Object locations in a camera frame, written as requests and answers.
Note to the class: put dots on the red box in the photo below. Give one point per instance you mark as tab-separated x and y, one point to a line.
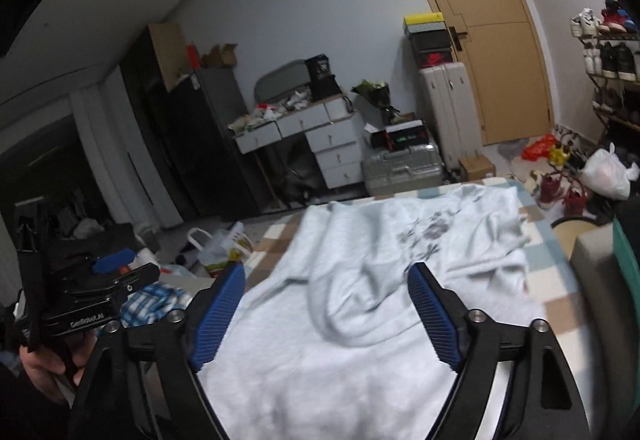
193	55

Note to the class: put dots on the checkered tablecloth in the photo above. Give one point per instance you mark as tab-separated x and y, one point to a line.
542	280

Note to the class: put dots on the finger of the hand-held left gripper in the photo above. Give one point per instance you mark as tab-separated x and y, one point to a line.
114	260

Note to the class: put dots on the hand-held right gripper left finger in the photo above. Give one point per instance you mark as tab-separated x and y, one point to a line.
217	320

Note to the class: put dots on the wooden door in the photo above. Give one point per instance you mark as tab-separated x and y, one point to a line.
490	70

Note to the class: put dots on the dark grey refrigerator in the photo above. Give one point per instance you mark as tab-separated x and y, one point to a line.
210	145

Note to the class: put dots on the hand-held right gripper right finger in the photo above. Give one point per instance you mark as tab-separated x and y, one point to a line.
435	315

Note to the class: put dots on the pile of desk clutter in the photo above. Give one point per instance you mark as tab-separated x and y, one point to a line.
265	113

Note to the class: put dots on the person's left hand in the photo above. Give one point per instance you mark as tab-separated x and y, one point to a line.
42	365

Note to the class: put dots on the white drawer desk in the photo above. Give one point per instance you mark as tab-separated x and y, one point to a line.
335	145

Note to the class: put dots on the small cardboard box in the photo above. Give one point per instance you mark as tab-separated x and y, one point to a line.
477	168

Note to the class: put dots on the dark red shoe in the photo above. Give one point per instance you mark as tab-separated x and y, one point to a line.
550	190
576	201

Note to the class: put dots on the open cardboard box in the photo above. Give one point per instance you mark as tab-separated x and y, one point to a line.
220	56

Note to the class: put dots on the flower bouquet black wrap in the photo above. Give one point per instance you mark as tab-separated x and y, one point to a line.
372	98

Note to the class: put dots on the black printed box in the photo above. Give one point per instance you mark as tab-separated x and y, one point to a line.
320	75

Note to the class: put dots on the small yellow object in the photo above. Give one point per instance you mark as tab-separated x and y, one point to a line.
560	155

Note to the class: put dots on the silver hard suitcase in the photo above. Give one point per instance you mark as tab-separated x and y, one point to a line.
402	170

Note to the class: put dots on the dark bag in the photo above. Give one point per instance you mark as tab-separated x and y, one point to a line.
300	170

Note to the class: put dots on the white tote bag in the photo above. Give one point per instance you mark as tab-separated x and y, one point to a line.
220	252

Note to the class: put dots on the white sweatshirt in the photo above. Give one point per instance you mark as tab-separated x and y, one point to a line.
350	270

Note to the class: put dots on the person's left forearm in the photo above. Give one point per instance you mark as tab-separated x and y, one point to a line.
25	412

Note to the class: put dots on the wooden shoe rack with shoes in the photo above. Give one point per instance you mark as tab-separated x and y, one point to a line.
610	60

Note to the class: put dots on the black red shoebox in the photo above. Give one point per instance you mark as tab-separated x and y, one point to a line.
407	136

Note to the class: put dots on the white curtain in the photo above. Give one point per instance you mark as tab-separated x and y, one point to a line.
100	155

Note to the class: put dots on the blue plaid shirt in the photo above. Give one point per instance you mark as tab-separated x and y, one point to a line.
150	305

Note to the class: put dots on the orange plastic bag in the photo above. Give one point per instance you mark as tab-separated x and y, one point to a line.
539	149

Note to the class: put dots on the teal garment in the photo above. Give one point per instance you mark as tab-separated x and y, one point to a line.
629	245

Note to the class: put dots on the white hard suitcase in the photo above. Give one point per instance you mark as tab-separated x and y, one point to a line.
450	115

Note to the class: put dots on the white plastic bag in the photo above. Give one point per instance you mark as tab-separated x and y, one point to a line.
607	173

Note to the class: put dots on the red logo shoebox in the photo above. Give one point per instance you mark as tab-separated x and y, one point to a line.
435	59

